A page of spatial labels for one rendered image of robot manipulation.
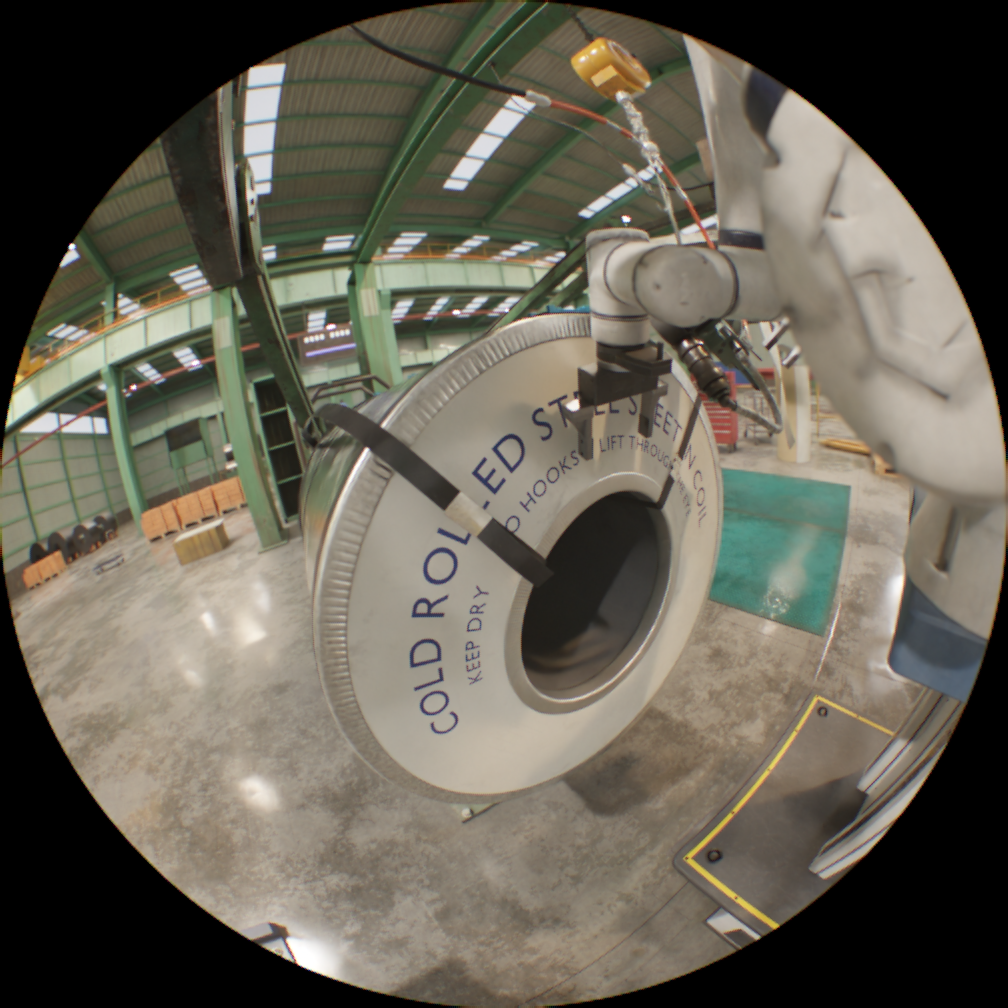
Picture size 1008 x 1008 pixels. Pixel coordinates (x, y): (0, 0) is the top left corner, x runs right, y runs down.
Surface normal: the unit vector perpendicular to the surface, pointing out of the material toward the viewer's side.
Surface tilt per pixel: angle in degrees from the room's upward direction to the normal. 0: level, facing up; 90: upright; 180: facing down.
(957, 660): 90
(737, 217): 99
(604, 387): 114
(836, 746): 0
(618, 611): 43
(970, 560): 68
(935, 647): 90
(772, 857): 0
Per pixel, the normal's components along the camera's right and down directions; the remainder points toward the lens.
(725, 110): -0.84, 0.43
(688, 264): 0.04, 0.57
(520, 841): -0.18, -0.94
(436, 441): 0.55, 0.16
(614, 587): -0.78, -0.26
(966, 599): -0.99, 0.11
